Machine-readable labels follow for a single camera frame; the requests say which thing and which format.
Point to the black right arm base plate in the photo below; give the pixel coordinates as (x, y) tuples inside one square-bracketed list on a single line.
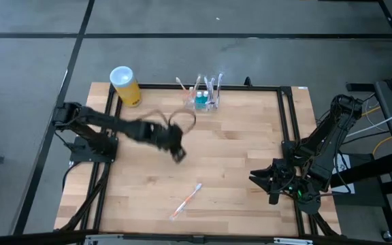
[(287, 149)]

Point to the black table clamp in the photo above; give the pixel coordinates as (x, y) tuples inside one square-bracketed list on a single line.
[(248, 82)]

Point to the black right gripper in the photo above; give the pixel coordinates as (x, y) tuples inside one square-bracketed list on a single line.
[(284, 180)]

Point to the black rig bottom bar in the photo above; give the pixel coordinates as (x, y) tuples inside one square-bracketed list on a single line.
[(29, 238)]

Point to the white paper sheet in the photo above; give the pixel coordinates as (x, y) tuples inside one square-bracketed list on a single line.
[(344, 166)]

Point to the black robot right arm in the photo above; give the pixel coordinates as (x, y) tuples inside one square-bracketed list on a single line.
[(332, 136)]

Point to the yellow canister white lid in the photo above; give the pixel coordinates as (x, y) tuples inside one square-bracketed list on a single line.
[(129, 92)]

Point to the orange white toothbrush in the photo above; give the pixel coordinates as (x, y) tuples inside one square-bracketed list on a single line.
[(197, 85), (181, 85), (186, 201)]

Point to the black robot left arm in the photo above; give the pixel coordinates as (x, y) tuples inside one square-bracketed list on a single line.
[(114, 124)]

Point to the black desk foot bar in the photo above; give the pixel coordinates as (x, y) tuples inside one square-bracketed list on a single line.
[(379, 166), (359, 87)]

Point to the purple white toothbrush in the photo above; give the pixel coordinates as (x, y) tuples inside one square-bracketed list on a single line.
[(220, 86), (206, 88), (212, 89)]

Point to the teal toothpaste tube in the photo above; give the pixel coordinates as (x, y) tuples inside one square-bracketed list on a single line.
[(199, 100), (205, 99)]

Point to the clear acrylic organizer holder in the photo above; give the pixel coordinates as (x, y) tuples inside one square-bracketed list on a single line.
[(191, 103)]

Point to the black caster wheel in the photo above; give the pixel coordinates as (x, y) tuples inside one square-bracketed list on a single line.
[(386, 236)]

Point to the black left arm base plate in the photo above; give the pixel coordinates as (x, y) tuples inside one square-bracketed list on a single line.
[(77, 158)]

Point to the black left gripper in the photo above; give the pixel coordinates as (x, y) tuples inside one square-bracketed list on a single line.
[(165, 137)]

